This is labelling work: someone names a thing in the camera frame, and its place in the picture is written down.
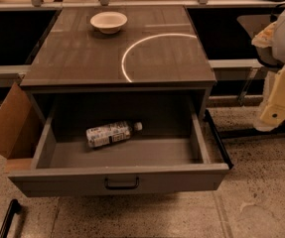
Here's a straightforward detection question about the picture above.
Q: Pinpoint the grey cabinet with glossy top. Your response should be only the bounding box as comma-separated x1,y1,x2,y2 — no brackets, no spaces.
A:
21,6,215,116

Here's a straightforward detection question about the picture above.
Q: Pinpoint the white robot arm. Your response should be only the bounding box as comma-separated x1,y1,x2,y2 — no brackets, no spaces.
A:
252,10,285,132

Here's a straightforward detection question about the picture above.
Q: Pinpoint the white bowl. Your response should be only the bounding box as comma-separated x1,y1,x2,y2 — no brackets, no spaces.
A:
90,12,127,35

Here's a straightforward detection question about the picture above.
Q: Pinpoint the black bar on floor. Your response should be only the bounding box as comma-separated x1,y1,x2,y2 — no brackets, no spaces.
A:
0,199,22,238

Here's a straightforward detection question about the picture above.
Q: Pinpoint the plastic bottle with printed label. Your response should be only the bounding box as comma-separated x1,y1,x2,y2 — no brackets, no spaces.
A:
86,121,143,148

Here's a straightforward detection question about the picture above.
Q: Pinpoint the black drawer handle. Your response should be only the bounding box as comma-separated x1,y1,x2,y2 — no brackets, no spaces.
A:
104,178,140,190

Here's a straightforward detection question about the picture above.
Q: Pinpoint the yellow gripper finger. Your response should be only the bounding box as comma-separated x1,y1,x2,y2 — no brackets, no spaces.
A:
253,65,285,130

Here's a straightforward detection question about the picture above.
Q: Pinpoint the brown cardboard box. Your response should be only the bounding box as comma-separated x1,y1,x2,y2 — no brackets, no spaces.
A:
0,83,43,173

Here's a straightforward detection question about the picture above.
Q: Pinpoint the black metal table frame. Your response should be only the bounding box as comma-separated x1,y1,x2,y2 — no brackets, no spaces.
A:
218,121,285,139

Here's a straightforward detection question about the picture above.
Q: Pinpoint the open grey top drawer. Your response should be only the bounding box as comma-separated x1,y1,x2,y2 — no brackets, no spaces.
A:
9,96,229,197

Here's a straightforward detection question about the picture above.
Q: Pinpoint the grey desk with cables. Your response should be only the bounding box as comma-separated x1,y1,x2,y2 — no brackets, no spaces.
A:
237,15,282,68

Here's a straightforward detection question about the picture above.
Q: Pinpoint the black drawer slide rail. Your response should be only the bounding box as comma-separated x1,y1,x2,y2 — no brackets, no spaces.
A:
205,110,234,170

